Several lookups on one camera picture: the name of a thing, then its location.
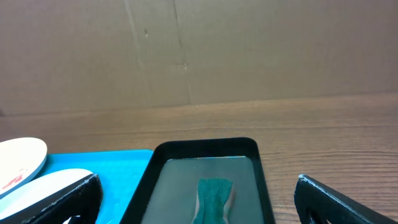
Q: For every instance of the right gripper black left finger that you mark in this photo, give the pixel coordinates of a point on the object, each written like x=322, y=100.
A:
x=78, y=203

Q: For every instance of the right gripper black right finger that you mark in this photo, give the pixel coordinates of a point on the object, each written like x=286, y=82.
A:
x=316, y=202

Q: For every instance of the light blue plate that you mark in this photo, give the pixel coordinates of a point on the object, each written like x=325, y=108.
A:
x=39, y=189

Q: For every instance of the white plate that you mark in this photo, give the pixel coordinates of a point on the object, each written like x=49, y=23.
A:
x=21, y=160

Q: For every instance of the green dish sponge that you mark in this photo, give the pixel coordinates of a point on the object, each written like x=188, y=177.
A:
x=213, y=201

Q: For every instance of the blue plastic tray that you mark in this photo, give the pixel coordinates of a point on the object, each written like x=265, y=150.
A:
x=119, y=173

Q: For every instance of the black water tray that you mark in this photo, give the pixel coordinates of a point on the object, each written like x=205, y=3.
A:
x=168, y=188

